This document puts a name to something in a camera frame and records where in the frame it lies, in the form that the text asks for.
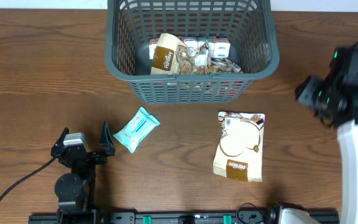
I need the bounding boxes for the beige Panitee snack bag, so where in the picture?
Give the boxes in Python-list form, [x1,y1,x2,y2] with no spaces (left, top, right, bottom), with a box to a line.
[213,111,265,182]

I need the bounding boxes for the Kleenex tissue multipack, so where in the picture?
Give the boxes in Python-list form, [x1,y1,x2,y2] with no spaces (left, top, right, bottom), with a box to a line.
[148,36,231,60]

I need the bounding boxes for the grey plastic basket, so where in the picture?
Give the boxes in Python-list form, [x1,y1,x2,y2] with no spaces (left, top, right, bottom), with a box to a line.
[105,0,280,104]

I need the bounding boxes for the orange spaghetti package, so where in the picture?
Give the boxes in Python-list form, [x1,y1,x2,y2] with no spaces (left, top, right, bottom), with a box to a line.
[154,82,244,101]

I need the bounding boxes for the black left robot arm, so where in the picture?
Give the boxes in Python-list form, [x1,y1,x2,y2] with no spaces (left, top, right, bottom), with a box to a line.
[51,122,116,224]

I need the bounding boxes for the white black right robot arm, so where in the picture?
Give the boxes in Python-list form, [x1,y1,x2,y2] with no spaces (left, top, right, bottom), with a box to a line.
[263,45,358,223]

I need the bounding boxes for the teal wet wipes pack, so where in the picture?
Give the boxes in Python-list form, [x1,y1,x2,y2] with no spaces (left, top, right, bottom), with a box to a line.
[113,107,160,153]

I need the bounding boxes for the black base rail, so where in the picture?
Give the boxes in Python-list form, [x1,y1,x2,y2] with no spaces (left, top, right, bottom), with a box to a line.
[28,208,341,224]

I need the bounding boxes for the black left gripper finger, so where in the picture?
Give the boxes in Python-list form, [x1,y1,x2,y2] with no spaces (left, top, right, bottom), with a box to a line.
[52,128,69,151]
[99,121,116,152]

